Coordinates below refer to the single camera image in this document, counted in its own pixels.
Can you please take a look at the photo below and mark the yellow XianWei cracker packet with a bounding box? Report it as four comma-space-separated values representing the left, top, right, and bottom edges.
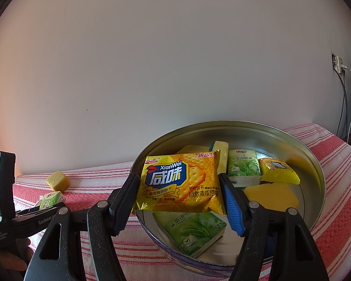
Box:
135, 152, 225, 215

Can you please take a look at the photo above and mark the yellow green sponge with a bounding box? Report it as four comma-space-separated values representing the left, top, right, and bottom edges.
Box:
243, 183, 299, 212
209, 141, 229, 174

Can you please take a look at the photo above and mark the person's left hand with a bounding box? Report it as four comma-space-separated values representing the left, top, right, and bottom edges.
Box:
0, 238, 34, 271

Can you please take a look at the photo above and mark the wall power outlet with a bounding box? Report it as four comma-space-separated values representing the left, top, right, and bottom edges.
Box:
332, 53, 346, 74

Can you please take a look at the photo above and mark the yellow sponge at left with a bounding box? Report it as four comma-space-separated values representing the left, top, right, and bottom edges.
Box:
45, 171, 70, 193

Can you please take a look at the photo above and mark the red white striped cloth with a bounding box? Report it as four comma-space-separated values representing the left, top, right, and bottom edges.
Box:
12, 122, 351, 281

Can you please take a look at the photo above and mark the black cable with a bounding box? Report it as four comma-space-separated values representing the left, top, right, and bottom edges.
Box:
334, 70, 350, 141

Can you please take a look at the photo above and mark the yellow packet in tin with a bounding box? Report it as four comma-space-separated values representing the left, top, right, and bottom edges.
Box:
259, 158, 300, 185

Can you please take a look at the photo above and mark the small green tissue pack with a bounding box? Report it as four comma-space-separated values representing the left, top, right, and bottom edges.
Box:
35, 191, 66, 210

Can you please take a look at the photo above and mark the green tea tissue pack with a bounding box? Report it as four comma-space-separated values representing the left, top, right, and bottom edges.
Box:
153, 211, 227, 258

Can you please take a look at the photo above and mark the round metal tin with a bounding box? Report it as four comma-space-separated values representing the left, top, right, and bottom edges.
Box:
131, 121, 325, 277

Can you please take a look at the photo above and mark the green tissue pack outside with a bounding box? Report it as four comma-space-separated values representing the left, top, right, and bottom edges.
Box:
227, 149, 261, 188

